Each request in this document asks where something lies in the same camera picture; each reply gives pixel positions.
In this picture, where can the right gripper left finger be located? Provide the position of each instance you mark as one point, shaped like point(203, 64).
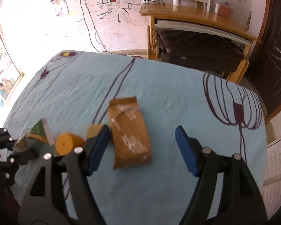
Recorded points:
point(44, 202)

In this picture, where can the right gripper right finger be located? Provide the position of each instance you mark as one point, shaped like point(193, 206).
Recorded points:
point(240, 202)

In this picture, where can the green snack bag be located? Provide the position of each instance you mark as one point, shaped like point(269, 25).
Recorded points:
point(38, 136)

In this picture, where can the brown biscuit wrapper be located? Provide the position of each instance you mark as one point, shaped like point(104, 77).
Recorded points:
point(129, 133)

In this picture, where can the small yellow wrapped block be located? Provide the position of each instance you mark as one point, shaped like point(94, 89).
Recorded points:
point(93, 130)

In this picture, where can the light blue patterned tablecloth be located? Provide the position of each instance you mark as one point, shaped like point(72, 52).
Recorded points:
point(142, 178)

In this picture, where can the dark brown door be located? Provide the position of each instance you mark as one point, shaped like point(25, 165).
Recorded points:
point(265, 67)

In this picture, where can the orange storage box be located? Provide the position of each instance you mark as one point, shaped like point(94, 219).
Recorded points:
point(222, 10)

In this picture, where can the wooden desk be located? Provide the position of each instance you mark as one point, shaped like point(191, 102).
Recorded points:
point(199, 21)

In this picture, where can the white green jar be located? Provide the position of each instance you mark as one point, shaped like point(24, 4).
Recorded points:
point(177, 3)

